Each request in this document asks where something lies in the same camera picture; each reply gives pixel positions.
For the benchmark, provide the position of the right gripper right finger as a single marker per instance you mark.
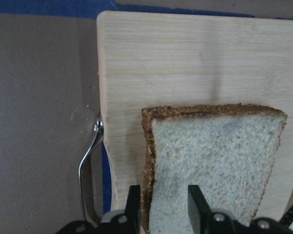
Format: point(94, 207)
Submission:
point(198, 209)

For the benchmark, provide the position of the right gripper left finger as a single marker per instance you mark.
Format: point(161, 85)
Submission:
point(133, 210)

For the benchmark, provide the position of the wooden cutting board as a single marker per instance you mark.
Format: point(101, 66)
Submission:
point(149, 59)

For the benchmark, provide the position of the bread slice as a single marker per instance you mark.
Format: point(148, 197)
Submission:
point(226, 150)

